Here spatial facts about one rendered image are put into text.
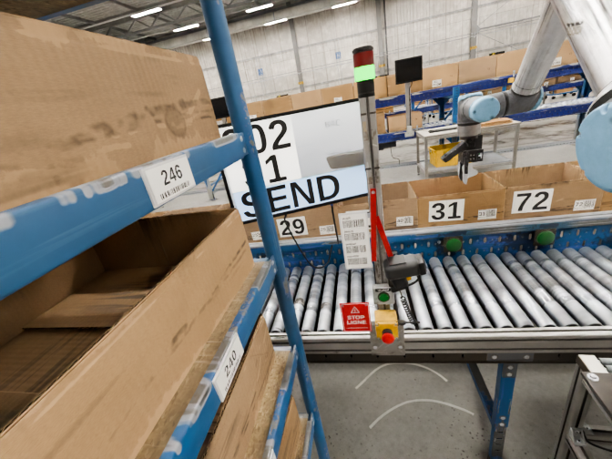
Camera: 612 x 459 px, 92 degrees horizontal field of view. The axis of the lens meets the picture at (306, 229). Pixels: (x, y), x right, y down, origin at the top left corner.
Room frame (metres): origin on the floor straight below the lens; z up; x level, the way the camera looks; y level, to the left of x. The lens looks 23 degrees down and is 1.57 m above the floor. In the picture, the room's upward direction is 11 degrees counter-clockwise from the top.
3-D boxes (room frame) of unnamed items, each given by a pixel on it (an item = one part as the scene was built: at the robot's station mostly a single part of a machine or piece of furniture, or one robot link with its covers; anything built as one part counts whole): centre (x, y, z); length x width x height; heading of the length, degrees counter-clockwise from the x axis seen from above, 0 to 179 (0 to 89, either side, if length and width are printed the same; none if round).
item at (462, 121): (1.29, -0.78, 1.42); 0.10 x 0.09 x 0.12; 167
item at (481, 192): (1.43, -0.79, 0.96); 0.39 x 0.29 x 0.17; 77
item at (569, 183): (1.34, -1.17, 0.96); 0.39 x 0.29 x 0.17; 77
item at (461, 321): (1.02, -0.55, 0.72); 0.52 x 0.05 x 0.05; 167
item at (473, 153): (1.29, -0.79, 1.25); 0.09 x 0.08 x 0.12; 77
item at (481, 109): (1.17, -0.76, 1.42); 0.12 x 0.12 x 0.09; 77
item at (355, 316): (0.81, -0.14, 0.85); 0.16 x 0.01 x 0.13; 77
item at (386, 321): (0.75, -0.24, 0.84); 0.15 x 0.09 x 0.07; 77
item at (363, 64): (0.82, -0.22, 1.62); 0.05 x 0.05 x 0.06
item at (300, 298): (1.17, 0.08, 0.72); 0.52 x 0.05 x 0.05; 167
